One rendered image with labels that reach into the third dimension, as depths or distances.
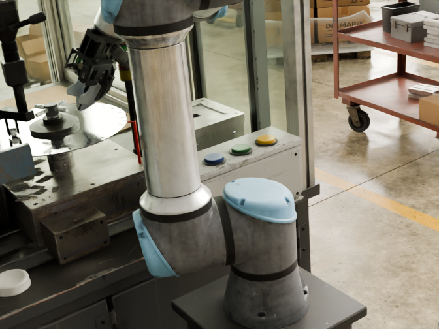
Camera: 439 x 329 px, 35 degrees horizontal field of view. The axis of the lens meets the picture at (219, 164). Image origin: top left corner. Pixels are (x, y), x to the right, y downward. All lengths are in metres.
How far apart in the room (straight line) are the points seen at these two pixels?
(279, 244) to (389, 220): 1.95
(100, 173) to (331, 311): 0.63
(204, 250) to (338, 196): 2.18
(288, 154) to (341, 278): 1.21
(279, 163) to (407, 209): 1.69
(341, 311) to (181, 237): 0.32
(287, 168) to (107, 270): 0.45
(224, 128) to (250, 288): 0.60
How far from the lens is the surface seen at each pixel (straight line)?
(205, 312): 1.26
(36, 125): 1.62
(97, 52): 1.52
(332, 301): 1.27
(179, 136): 1.04
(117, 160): 1.65
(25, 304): 1.37
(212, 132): 1.66
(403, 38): 3.72
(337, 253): 2.83
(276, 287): 1.18
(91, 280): 1.40
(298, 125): 1.58
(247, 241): 1.12
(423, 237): 2.96
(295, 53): 1.53
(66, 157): 1.63
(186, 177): 1.07
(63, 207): 1.51
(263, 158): 1.49
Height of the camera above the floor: 1.48
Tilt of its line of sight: 24 degrees down
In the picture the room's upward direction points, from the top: 5 degrees counter-clockwise
